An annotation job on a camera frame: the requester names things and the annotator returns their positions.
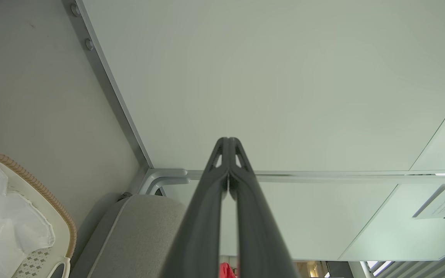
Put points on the grey slatted metal frame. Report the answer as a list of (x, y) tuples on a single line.
[(431, 266)]

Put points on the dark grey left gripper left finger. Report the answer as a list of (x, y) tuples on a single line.
[(201, 216)]

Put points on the white basket with woven rim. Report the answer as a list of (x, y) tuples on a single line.
[(58, 216)]

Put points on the red clothing item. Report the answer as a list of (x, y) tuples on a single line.
[(225, 272)]

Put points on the grey fabric sofa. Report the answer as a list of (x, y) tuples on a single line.
[(129, 239)]

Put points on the white clothing item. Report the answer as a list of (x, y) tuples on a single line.
[(6, 224)]

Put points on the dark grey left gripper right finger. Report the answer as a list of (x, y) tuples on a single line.
[(255, 224)]

